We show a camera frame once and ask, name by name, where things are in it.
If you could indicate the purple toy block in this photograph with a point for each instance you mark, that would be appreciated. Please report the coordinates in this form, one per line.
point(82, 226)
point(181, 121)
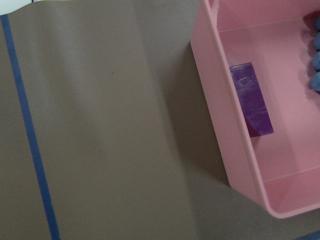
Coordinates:
point(251, 100)

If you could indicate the long blue toy block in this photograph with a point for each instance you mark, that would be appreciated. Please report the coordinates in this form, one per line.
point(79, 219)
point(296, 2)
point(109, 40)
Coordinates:
point(315, 81)

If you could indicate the pink plastic box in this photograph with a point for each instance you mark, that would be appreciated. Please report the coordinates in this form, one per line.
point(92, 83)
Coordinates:
point(278, 171)

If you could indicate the brown paper table mat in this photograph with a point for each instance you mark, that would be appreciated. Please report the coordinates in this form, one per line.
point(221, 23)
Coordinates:
point(123, 128)

